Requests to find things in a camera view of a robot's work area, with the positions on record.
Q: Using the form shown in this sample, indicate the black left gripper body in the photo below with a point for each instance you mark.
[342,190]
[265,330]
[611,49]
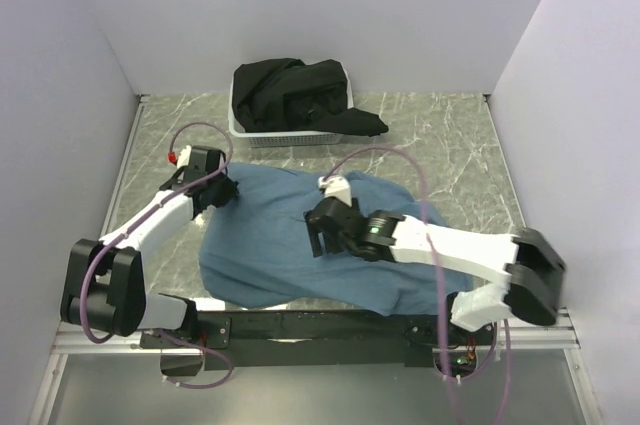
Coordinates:
[224,189]

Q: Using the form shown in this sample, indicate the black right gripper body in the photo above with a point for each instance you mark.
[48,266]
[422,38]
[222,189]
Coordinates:
[332,244]

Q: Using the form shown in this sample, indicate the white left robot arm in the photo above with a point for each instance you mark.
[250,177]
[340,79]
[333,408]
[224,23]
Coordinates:
[104,287]

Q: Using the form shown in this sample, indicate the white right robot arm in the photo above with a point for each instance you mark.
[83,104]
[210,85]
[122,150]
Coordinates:
[523,273]

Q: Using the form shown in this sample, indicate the white plastic basket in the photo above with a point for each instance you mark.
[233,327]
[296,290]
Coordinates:
[277,139]

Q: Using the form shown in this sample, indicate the black cloth in basket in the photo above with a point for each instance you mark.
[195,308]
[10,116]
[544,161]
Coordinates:
[289,95]

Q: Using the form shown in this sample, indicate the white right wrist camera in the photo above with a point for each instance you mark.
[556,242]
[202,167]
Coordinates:
[336,186]

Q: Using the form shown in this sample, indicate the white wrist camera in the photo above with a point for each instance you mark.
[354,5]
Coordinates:
[336,186]
[180,158]

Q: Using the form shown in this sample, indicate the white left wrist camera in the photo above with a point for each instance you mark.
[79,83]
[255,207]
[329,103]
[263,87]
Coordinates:
[180,158]

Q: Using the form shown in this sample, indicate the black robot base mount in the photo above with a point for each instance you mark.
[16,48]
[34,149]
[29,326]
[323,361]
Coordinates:
[296,338]

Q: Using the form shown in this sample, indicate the aluminium frame rail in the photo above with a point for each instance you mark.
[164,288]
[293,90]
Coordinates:
[454,138]

